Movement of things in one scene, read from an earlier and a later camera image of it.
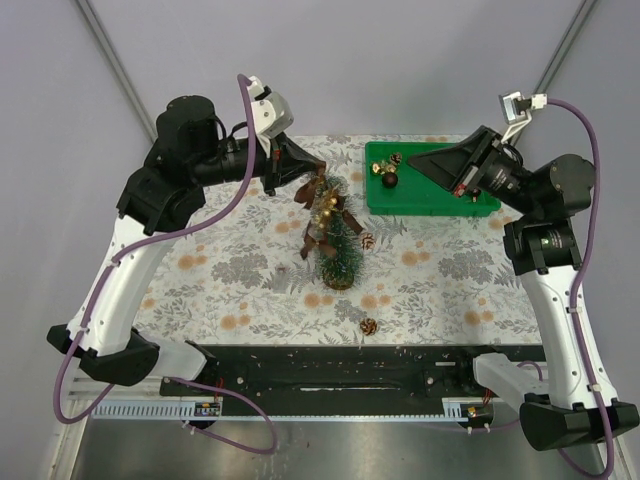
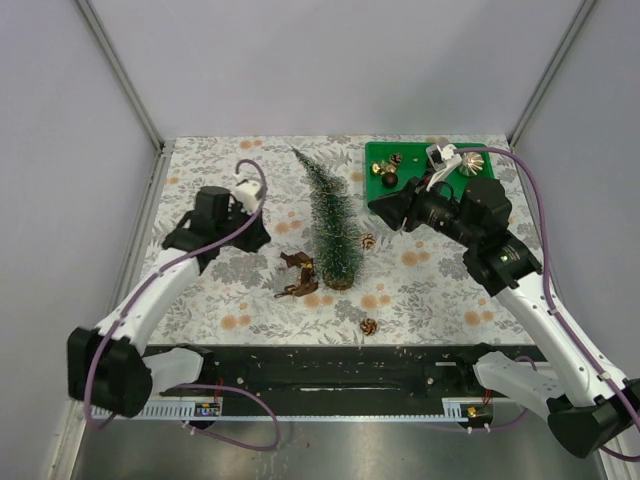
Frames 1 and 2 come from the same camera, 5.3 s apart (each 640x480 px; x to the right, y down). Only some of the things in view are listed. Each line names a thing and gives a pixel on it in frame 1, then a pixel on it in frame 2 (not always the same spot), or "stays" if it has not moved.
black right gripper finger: (454, 165) to (392, 208)
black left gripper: (287, 161) to (259, 235)
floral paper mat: (232, 274) stays
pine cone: (368, 241) stays
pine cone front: (368, 326) stays
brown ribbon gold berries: (319, 196) to (308, 283)
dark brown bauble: (390, 180) stays
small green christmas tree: (333, 220) stays
